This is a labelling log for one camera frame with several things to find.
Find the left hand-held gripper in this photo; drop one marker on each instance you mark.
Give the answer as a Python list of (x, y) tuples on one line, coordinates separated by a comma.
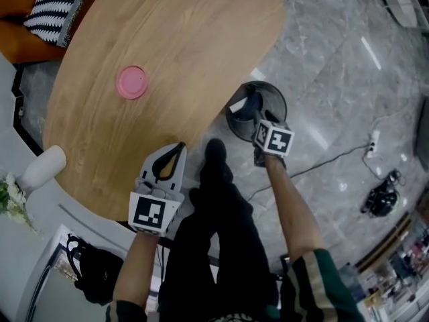
[(149, 213)]

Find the white power strip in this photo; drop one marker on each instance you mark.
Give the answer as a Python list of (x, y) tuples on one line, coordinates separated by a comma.
[(372, 144)]

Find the pink round coaster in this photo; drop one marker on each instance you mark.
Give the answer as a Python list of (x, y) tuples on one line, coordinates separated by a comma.
[(132, 82)]

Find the person's green sweatshirt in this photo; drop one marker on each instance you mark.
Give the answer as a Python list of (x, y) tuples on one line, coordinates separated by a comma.
[(318, 290)]

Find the person's legs in black trousers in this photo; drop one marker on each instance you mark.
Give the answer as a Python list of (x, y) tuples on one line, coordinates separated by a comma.
[(214, 247)]

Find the dark round trash bin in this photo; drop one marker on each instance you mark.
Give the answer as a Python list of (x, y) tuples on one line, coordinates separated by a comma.
[(273, 97)]

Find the black backpack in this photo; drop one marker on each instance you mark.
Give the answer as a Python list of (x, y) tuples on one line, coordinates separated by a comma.
[(97, 277)]

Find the wooden coffee table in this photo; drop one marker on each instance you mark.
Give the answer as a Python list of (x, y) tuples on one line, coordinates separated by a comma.
[(151, 29)]

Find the round white side table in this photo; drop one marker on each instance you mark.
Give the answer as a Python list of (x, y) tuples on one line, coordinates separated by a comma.
[(399, 2)]

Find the black white striped blanket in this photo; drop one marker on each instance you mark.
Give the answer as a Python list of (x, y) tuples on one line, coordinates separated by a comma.
[(53, 8)]

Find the white vase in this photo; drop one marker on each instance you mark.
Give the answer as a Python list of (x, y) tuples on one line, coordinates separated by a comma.
[(43, 168)]

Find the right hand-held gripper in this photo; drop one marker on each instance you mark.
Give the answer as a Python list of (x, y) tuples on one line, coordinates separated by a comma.
[(275, 141)]

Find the orange sofa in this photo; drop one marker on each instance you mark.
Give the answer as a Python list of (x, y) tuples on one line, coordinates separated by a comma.
[(20, 42)]

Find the person's right forearm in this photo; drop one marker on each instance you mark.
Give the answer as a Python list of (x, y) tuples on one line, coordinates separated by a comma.
[(291, 213)]

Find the person's left forearm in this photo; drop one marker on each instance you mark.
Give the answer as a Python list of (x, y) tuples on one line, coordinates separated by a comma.
[(134, 273)]

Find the grey floor cushion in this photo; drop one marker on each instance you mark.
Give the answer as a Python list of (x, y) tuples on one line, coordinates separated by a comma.
[(423, 136)]

